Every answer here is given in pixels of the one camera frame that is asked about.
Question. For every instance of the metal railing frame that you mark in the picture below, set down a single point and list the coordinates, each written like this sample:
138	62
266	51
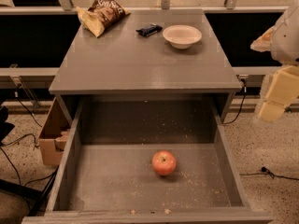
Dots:
35	40

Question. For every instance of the brown chip bag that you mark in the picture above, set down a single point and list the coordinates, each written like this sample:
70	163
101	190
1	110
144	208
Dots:
101	15

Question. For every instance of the grey open top drawer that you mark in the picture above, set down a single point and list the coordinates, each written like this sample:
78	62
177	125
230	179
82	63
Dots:
106	175

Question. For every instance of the red apple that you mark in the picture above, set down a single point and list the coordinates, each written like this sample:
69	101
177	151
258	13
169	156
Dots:
164	163

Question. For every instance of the grey cabinet counter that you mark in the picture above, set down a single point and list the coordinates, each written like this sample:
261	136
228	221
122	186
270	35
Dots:
121	61

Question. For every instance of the cardboard box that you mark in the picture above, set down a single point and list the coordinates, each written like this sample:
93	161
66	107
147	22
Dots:
53	136

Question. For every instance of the white bowl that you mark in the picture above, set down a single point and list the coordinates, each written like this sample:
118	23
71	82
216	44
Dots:
182	36

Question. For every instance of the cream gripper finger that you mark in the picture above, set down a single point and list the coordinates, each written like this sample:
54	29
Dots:
264	42
283	90

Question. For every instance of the dark snack bar wrapper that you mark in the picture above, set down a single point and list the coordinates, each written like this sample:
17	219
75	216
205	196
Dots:
149	30

